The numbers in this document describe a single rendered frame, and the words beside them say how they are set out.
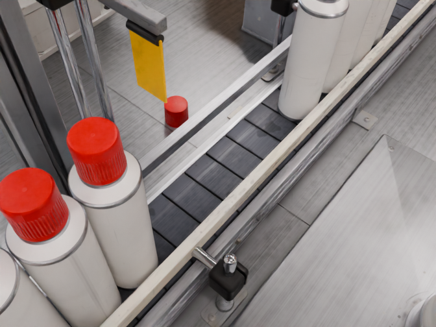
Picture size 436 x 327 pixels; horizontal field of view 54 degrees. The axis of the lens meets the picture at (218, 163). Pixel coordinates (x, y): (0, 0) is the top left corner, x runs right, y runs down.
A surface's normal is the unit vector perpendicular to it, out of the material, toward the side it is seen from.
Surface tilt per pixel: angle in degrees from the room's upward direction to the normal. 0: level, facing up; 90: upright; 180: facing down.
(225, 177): 0
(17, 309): 90
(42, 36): 90
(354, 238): 0
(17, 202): 2
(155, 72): 90
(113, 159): 90
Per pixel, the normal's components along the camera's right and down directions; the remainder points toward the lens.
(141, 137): 0.04, -0.59
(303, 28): -0.78, 0.49
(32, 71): 0.77, 0.53
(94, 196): -0.04, 0.08
